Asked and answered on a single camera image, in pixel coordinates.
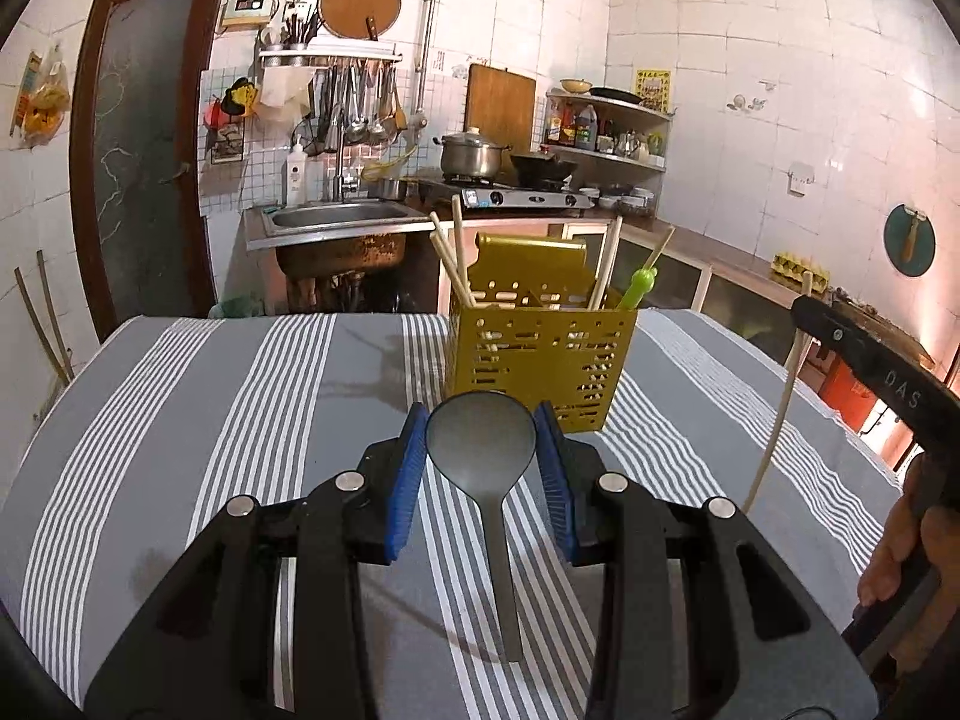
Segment grey wall pipe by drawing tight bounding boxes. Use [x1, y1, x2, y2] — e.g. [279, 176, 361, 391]
[420, 0, 447, 113]

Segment wall hooks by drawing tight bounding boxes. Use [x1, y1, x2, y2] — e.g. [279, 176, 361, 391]
[724, 79, 777, 117]

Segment grey white striped tablecloth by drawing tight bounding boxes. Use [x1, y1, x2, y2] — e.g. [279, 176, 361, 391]
[0, 309, 905, 720]

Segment wooden chopstick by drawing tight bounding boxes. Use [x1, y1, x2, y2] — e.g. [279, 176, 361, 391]
[429, 212, 475, 308]
[745, 274, 813, 512]
[641, 226, 676, 271]
[451, 195, 472, 301]
[589, 216, 623, 310]

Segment steel kitchen sink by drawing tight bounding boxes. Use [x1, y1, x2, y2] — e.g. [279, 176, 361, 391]
[246, 200, 436, 278]

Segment green round wall board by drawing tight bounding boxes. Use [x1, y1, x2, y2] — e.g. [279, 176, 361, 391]
[883, 204, 936, 276]

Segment white corner shelf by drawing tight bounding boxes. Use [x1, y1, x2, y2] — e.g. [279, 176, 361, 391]
[544, 86, 672, 173]

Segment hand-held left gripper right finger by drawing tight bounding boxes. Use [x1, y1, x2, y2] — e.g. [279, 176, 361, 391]
[534, 403, 878, 720]

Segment kitchen counter cabinet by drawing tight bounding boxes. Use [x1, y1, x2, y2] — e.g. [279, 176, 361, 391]
[570, 217, 938, 391]

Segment yellow wall poster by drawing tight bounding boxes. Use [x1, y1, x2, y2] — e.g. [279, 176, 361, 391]
[634, 69, 672, 115]

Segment yellow egg carton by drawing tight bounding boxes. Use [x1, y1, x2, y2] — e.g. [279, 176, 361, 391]
[772, 251, 832, 292]

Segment gas stove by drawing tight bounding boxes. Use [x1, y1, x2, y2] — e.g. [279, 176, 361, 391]
[420, 176, 597, 212]

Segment thin wooden sticks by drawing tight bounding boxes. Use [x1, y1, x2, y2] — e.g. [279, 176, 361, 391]
[15, 251, 76, 391]

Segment red and yellow bags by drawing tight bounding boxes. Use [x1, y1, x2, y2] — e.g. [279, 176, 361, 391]
[204, 77, 260, 128]

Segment black wok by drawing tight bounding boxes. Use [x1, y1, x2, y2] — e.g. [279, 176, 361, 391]
[510, 151, 580, 188]

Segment hanging kitchen ladles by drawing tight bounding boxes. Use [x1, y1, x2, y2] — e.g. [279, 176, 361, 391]
[319, 64, 410, 151]

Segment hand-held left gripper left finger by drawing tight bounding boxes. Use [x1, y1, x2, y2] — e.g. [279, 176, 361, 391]
[84, 403, 430, 720]

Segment round wooden board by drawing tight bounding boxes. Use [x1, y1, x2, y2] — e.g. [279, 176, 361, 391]
[319, 0, 402, 40]

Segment grey spoon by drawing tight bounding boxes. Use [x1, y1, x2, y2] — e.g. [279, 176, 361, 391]
[425, 392, 539, 662]

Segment white soap bottle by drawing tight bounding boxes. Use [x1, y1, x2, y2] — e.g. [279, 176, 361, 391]
[283, 136, 308, 207]

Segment brown framed glass door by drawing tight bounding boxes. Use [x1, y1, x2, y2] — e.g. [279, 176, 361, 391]
[70, 0, 233, 342]

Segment rectangular wooden cutting board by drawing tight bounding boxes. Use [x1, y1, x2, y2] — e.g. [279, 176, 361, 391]
[465, 64, 537, 155]

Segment steel wall rack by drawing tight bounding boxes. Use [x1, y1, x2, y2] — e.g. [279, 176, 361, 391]
[259, 41, 406, 68]

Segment green plastic utensil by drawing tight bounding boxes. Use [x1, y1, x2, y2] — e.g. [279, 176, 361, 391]
[616, 267, 659, 310]

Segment steel cooking pot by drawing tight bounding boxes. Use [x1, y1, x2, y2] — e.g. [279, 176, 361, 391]
[433, 127, 512, 182]

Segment steel faucet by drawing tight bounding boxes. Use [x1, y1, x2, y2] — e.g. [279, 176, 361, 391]
[334, 127, 361, 203]

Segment white wall box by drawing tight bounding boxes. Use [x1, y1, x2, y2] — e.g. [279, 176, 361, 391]
[220, 0, 275, 32]

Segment person's right hand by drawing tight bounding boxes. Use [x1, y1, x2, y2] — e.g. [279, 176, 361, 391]
[859, 454, 960, 608]

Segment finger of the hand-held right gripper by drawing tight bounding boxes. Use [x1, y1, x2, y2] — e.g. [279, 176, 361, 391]
[793, 296, 960, 458]

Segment yellow slotted utensil holder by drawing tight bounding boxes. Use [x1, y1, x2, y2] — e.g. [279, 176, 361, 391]
[448, 234, 638, 434]

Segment yellow plastic bag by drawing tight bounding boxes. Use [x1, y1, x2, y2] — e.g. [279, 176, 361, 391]
[15, 49, 72, 147]

